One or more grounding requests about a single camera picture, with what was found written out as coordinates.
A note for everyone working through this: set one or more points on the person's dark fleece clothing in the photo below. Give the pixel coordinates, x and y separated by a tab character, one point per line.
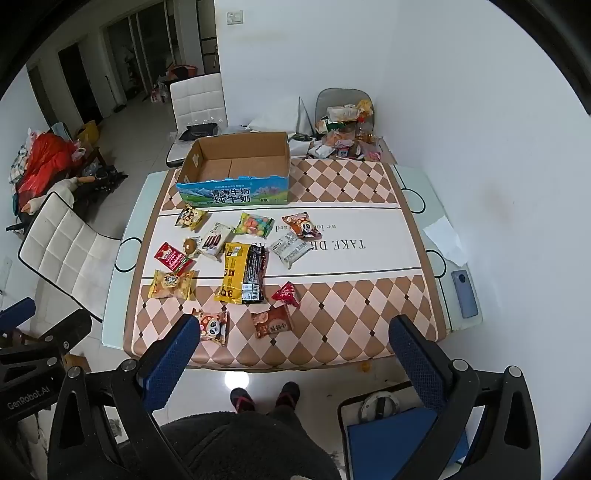
244	445

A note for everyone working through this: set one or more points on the pile of snack packets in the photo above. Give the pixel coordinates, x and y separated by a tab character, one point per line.
341	134

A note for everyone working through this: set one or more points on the blue cushioned stool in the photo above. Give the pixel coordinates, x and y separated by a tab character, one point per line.
397	443

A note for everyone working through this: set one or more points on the grey chair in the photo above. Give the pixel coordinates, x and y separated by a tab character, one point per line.
341	96

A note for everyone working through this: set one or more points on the white wafer packet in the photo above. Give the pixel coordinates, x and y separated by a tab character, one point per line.
216	240

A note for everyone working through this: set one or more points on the red bag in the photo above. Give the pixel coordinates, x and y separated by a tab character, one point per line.
41	161

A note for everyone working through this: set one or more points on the white plush goose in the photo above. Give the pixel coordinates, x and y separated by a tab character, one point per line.
64	187

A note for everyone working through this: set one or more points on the white wall switch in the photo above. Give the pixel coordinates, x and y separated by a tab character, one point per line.
235	17

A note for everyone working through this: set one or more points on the person's left red slipper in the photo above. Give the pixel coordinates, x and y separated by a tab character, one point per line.
242	399

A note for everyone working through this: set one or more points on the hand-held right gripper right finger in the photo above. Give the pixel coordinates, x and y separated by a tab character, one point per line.
415	360

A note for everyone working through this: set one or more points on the large yellow snack bag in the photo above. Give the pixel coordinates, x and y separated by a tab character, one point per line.
233	272

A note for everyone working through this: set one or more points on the cardboard box of snacks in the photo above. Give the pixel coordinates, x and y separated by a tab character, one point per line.
377	150

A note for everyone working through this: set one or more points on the small yellow panda snack packet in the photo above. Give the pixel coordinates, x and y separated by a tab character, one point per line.
191	218

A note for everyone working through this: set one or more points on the cardboard box with blue print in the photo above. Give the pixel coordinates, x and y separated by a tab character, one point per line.
231	196

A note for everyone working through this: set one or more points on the person's red slipper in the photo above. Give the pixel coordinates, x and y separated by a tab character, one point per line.
287	394
242	399

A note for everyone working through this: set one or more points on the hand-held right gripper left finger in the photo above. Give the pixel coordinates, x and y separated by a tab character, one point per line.
171	364

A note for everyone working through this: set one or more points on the white paper sheet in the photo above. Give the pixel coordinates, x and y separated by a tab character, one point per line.
445	240

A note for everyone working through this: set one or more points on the person's right red slipper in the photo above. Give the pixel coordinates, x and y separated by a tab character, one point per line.
287	394

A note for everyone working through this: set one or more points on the white padded chair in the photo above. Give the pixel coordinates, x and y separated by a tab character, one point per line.
196	97
64	240

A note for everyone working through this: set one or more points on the small red crinkled packet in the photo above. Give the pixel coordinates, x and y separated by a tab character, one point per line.
285	294

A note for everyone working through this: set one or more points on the brown egg packet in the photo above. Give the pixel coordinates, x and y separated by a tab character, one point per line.
190	246

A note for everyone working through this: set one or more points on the white grey snack packet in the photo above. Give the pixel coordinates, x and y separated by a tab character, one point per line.
290	249

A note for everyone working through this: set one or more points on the blue phone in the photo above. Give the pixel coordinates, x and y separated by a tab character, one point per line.
464	293

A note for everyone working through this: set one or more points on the black snack bag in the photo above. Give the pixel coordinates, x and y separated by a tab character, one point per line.
255	272

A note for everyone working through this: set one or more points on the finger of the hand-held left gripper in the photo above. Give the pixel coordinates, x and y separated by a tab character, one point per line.
16	313
60	334

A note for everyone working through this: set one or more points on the brown red snack packet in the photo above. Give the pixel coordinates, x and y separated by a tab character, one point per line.
272	323

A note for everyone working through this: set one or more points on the yellow bread packet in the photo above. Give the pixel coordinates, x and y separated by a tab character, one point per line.
171	284

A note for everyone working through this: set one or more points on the round white lid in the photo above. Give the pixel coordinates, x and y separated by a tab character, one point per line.
371	406

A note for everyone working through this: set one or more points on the yellow box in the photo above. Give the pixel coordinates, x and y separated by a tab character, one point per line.
88	134

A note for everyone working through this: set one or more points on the colourful candy ball bag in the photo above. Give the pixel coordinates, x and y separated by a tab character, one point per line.
254	225

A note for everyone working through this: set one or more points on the orange panda snack packet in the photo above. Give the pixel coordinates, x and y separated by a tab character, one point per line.
302	226
213	325

